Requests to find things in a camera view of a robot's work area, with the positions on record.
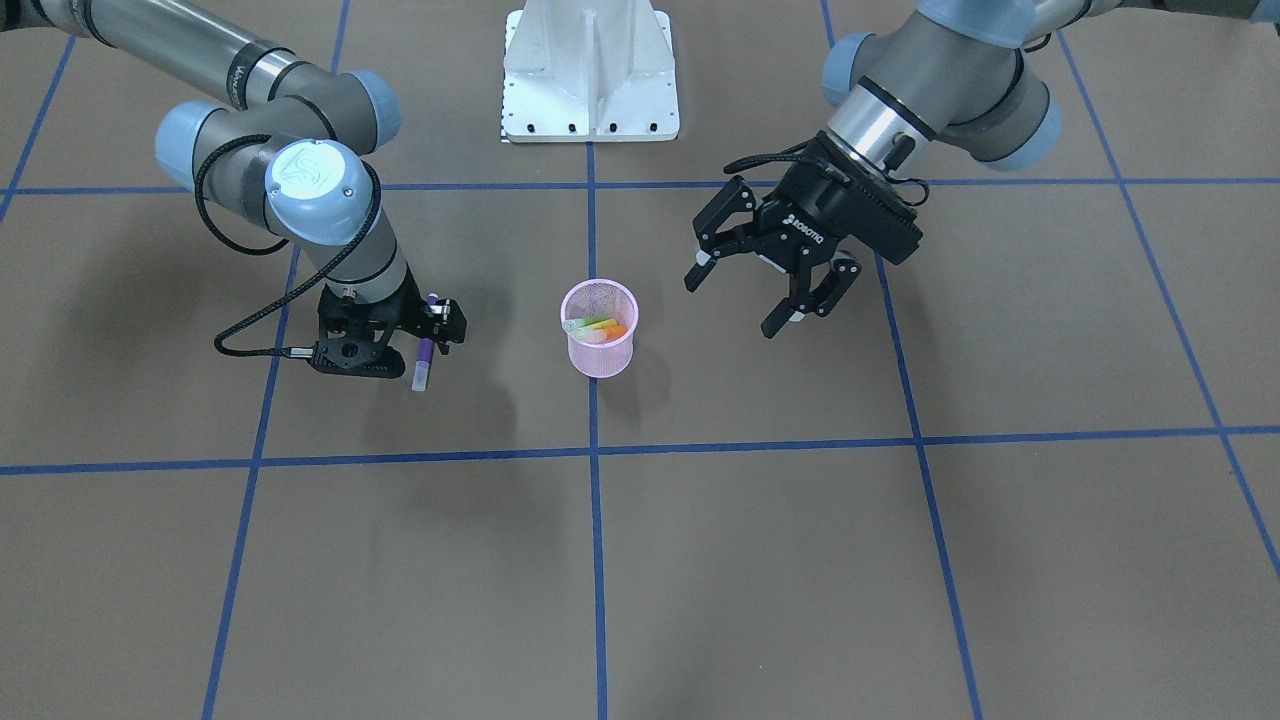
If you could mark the green highlighter pen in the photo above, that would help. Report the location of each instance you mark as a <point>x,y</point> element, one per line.
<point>586,323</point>

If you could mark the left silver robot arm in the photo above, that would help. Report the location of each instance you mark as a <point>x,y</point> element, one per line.
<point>956,72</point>

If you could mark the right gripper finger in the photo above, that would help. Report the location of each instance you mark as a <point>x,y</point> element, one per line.
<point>447,325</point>

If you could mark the orange highlighter pen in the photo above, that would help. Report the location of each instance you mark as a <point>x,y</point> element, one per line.
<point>595,337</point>

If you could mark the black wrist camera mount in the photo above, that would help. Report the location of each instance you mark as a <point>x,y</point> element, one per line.
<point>371,361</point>
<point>863,206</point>

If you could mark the pink mesh pen holder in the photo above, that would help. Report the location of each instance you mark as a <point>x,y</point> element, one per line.
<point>600,297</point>

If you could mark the purple highlighter pen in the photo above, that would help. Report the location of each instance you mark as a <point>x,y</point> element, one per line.
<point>422,366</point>

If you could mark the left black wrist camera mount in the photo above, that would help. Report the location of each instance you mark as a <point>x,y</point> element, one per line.
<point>863,206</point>

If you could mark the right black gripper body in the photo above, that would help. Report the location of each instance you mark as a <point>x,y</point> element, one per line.
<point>407,304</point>

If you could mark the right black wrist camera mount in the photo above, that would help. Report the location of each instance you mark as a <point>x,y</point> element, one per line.
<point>371,361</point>

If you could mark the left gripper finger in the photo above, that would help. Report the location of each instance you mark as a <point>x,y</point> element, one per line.
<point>731,223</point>
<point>802,300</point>

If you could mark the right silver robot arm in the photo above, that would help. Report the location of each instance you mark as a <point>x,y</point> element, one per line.
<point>276,157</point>

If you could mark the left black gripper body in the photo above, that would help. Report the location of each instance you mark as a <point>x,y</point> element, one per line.
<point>795,223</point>

